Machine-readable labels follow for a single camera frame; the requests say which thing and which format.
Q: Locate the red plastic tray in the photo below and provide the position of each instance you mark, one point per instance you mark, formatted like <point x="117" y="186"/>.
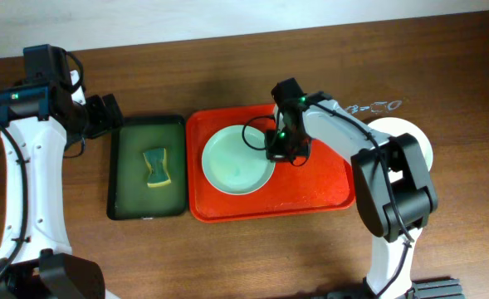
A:
<point x="323" y="183"/>

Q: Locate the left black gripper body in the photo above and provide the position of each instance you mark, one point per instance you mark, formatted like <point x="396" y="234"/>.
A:
<point x="101" y="115"/>

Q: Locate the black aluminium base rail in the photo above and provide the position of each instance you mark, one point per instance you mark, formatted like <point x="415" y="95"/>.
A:
<point x="443" y="288"/>

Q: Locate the white marking on table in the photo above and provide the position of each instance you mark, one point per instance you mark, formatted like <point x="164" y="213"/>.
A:
<point x="376" y="107"/>

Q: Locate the yellow green sponge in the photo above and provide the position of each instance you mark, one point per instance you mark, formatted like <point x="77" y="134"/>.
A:
<point x="156" y="161"/>

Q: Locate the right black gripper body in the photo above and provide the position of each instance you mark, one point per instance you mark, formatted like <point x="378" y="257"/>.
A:
<point x="291" y="147"/>

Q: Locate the dark green tray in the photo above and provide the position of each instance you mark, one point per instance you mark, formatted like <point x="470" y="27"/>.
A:
<point x="129" y="195"/>

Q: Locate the mint green plate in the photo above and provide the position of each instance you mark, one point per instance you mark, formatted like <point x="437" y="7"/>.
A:
<point x="234" y="162"/>

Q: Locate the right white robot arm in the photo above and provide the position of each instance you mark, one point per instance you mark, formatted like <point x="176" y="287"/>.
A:
<point x="393" y="188"/>

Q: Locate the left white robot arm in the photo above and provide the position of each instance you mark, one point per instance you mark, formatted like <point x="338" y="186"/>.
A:
<point x="37" y="124"/>

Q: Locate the white plate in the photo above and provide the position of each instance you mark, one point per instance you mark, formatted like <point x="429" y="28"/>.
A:
<point x="396" y="127"/>

